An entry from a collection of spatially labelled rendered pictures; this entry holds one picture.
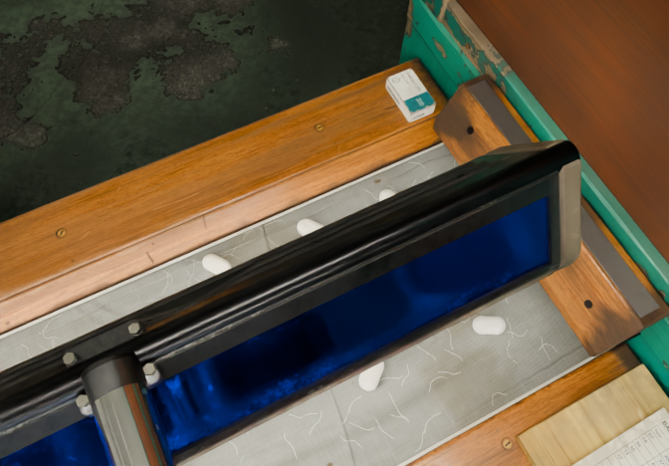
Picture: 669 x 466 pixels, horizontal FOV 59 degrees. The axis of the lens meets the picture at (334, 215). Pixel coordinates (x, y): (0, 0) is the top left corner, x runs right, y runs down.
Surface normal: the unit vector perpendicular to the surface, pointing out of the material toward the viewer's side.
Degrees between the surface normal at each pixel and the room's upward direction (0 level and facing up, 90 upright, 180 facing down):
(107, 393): 9
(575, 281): 66
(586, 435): 0
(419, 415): 0
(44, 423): 58
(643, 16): 90
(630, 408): 0
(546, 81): 89
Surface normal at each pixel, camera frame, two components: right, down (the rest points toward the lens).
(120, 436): -0.12, -0.37
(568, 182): 0.39, 0.44
